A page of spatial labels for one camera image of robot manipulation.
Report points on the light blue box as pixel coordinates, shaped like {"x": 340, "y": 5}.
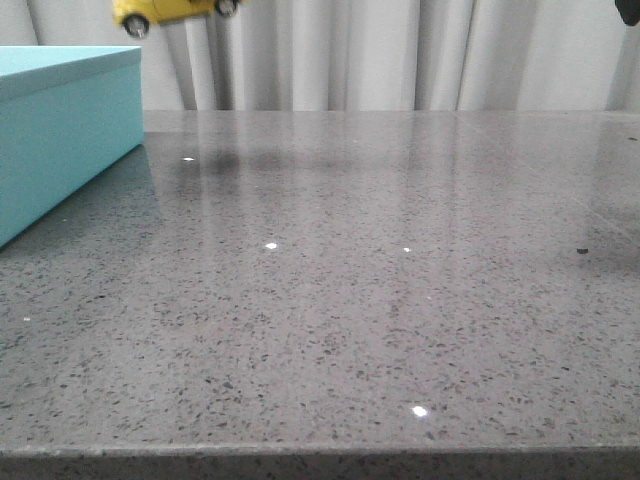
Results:
{"x": 67, "y": 114}

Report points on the yellow toy beetle car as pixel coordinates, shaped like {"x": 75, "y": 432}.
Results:
{"x": 136, "y": 16}

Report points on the grey curtain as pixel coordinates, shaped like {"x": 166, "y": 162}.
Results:
{"x": 396, "y": 55}

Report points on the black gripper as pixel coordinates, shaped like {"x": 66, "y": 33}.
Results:
{"x": 629, "y": 11}

